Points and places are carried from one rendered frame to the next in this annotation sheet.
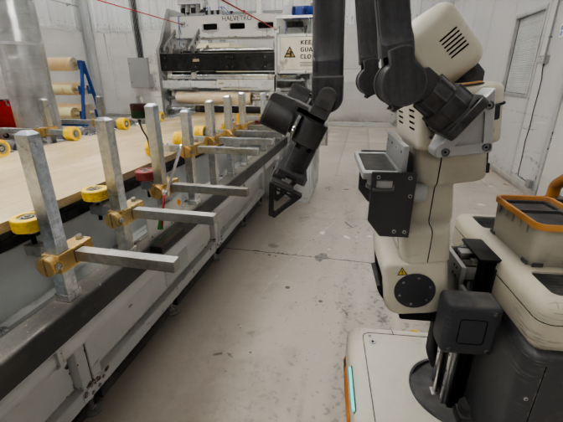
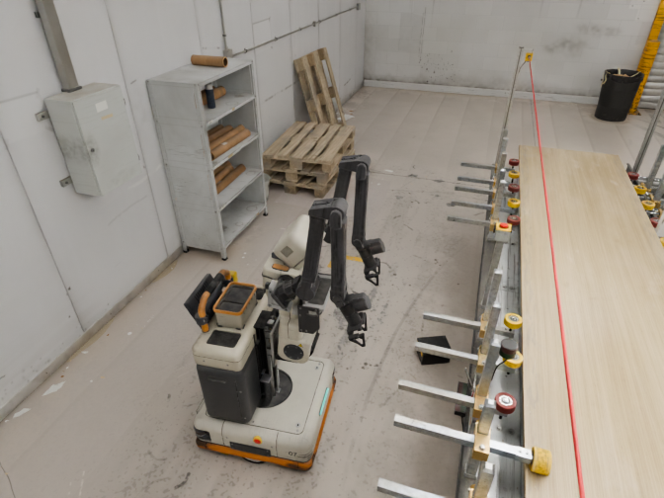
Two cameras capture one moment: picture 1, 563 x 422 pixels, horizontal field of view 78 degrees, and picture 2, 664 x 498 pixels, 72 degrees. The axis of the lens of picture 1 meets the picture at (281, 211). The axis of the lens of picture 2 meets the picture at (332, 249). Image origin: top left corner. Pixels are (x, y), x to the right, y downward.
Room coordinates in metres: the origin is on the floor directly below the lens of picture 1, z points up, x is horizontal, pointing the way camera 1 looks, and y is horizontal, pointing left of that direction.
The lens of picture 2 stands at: (2.54, -0.01, 2.38)
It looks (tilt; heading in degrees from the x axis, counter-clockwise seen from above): 34 degrees down; 186
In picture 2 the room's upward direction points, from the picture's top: straight up
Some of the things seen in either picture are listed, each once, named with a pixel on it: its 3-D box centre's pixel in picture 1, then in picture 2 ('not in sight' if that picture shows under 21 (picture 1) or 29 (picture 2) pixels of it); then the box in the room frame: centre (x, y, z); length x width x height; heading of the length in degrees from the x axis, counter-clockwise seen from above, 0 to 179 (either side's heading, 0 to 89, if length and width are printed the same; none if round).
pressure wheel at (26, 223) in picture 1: (32, 234); (511, 326); (0.84, 0.66, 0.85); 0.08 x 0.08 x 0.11
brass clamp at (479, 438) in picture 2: (191, 149); (481, 439); (1.53, 0.40, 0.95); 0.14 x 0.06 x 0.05; 168
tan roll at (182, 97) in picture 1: (233, 98); not in sight; (3.69, 0.49, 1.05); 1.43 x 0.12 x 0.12; 78
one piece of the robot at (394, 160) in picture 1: (387, 178); (313, 297); (0.89, -0.28, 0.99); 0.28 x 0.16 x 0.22; 173
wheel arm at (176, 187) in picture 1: (193, 188); (452, 397); (1.28, 0.34, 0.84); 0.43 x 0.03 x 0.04; 78
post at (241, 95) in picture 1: (243, 131); not in sight; (2.24, 0.24, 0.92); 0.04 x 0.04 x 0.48; 78
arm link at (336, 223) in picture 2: not in sight; (338, 255); (1.13, -0.14, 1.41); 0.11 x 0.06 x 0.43; 174
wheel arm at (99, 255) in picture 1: (100, 256); (467, 324); (0.80, 0.47, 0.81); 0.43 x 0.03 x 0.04; 78
